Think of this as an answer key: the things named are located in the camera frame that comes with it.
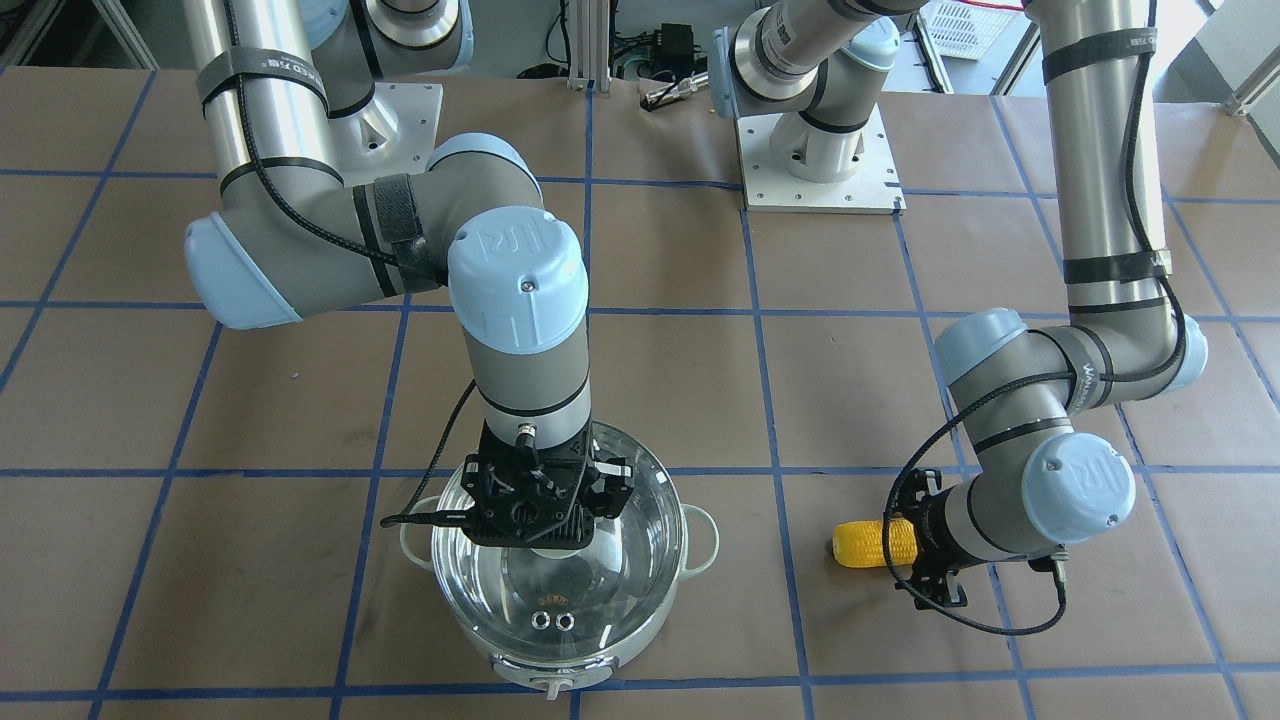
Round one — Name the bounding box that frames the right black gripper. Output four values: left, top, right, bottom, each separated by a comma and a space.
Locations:
462, 423, 635, 550

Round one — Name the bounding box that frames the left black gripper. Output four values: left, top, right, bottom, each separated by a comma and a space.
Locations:
895, 468, 969, 610

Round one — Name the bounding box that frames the yellow corn cob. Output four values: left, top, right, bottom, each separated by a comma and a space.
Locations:
832, 518, 918, 569

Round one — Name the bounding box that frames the glass pot lid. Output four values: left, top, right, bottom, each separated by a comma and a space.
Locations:
428, 421, 696, 685

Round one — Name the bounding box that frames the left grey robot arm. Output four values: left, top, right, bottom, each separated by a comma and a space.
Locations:
877, 1, 1207, 618

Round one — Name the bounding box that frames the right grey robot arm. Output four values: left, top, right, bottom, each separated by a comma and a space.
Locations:
184, 1, 635, 557

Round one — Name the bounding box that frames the mint green steel pot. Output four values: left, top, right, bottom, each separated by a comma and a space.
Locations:
383, 421, 721, 698

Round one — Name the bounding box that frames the black power adapter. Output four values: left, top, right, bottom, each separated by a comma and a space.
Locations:
653, 23, 698, 73

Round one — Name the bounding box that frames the white plastic basket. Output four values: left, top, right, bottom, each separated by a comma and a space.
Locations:
919, 1, 1024, 60

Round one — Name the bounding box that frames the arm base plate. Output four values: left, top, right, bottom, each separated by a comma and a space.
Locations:
328, 82, 444, 187
736, 108, 906, 214

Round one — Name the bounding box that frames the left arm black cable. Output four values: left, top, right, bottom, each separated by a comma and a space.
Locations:
882, 0, 1189, 637

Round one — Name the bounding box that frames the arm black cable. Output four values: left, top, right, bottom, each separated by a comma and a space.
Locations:
221, 0, 541, 529
882, 0, 1189, 637

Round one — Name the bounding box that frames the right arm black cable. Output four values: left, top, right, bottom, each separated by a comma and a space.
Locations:
221, 0, 541, 529

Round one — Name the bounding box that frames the metal cable connector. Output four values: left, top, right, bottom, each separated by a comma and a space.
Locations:
640, 73, 709, 111

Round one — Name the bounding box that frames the aluminium frame post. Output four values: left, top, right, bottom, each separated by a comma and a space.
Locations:
564, 0, 612, 95

